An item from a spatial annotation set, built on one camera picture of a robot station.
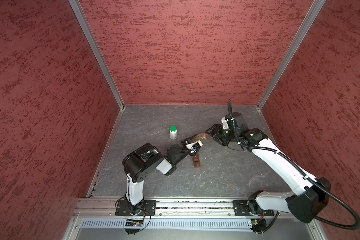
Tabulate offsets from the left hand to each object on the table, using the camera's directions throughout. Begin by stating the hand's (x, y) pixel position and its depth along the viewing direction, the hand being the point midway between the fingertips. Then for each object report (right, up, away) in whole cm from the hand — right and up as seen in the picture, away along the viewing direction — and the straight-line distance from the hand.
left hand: (198, 138), depth 87 cm
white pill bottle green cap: (-16, +4, +8) cm, 18 cm away
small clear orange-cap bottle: (0, +1, -4) cm, 4 cm away
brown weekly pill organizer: (-1, -14, +4) cm, 14 cm away
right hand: (+4, +2, -11) cm, 12 cm away
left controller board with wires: (-35, -40, -14) cm, 55 cm away
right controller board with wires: (+28, -41, -16) cm, 52 cm away
